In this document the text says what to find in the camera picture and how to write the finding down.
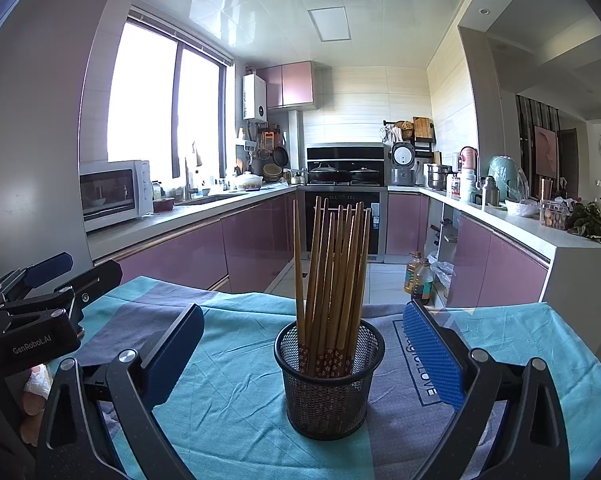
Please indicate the mint green air fryer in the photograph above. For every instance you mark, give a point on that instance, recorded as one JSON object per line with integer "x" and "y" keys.
{"x": 505, "y": 177}

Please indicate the leafy green vegetables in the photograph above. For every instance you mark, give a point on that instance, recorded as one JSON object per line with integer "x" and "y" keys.
{"x": 593, "y": 225}

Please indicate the white lidded casserole dish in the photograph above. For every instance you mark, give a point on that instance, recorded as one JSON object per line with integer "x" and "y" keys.
{"x": 249, "y": 182}

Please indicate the clear plastic food container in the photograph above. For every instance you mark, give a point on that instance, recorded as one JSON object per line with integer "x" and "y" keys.
{"x": 553, "y": 215}

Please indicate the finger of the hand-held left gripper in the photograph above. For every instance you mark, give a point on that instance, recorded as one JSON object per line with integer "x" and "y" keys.
{"x": 50, "y": 267}
{"x": 103, "y": 277}

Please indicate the person's left hand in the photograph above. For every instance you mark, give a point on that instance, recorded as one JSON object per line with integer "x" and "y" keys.
{"x": 33, "y": 405}

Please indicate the dark cooking oil bottle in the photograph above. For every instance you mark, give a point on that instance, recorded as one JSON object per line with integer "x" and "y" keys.
{"x": 424, "y": 285}

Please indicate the square ceiling light panel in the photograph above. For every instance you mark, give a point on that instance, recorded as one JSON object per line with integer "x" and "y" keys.
{"x": 329, "y": 24}

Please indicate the black wall rack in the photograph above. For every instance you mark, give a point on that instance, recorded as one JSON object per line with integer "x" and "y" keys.
{"x": 400, "y": 132}

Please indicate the black built-in oven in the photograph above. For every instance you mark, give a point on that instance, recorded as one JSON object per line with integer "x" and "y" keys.
{"x": 380, "y": 225}

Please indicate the steel sink faucet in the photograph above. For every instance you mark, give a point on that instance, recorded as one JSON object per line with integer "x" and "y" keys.
{"x": 188, "y": 182}

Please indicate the white wall water heater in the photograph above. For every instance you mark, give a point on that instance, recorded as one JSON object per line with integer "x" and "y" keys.
{"x": 254, "y": 97}

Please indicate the white microwave oven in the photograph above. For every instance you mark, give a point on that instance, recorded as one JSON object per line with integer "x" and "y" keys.
{"x": 108, "y": 195}

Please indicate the dark red bowl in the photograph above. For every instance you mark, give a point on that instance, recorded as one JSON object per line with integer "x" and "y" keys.
{"x": 163, "y": 205}

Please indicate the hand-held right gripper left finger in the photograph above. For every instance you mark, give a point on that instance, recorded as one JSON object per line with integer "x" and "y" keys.
{"x": 175, "y": 350}

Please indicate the yellow cooking oil bottle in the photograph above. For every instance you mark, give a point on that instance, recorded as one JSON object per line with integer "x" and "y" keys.
{"x": 412, "y": 275}

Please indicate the kitchen window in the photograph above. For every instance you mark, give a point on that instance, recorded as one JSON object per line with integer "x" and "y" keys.
{"x": 150, "y": 95}

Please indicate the teal and grey tablecloth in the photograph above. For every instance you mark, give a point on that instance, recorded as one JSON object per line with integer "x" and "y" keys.
{"x": 230, "y": 410}

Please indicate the wooden cutting board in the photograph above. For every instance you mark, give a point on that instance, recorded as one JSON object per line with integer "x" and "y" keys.
{"x": 422, "y": 128}

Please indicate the bundle of bamboo chopsticks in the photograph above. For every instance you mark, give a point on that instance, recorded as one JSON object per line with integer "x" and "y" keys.
{"x": 330, "y": 285}

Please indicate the clear plastic bag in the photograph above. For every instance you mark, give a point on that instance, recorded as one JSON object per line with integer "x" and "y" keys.
{"x": 441, "y": 277}

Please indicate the pink upper wall cabinet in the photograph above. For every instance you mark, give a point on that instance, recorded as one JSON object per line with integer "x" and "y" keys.
{"x": 293, "y": 85}

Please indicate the pink lower kitchen cabinets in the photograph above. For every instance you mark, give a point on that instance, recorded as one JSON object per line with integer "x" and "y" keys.
{"x": 485, "y": 255}
{"x": 205, "y": 250}

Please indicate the black range hood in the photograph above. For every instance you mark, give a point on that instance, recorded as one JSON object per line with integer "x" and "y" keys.
{"x": 345, "y": 154}

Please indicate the pink thermos jug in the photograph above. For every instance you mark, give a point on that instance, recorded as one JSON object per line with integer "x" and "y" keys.
{"x": 468, "y": 158}

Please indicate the black lidded cooking pot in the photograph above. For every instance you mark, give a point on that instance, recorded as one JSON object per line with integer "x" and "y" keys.
{"x": 328, "y": 174}
{"x": 365, "y": 175}

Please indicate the framed wall painting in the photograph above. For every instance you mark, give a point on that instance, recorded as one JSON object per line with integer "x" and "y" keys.
{"x": 545, "y": 152}

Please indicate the silver rice cooker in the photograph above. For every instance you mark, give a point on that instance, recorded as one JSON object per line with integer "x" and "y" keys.
{"x": 403, "y": 162}

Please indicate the brown door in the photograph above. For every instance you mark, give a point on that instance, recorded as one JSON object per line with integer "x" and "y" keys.
{"x": 566, "y": 162}

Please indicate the steel vacuum flask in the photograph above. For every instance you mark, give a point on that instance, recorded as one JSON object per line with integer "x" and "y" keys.
{"x": 489, "y": 191}

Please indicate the hanging pans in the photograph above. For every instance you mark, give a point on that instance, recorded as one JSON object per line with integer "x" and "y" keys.
{"x": 276, "y": 152}

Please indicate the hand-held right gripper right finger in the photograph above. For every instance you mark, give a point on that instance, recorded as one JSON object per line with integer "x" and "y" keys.
{"x": 430, "y": 355}

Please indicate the black mesh pen holder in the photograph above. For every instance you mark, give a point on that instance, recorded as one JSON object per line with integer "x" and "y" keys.
{"x": 330, "y": 400}

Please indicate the stainless steel stock pot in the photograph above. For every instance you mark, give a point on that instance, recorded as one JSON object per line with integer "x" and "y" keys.
{"x": 439, "y": 176}

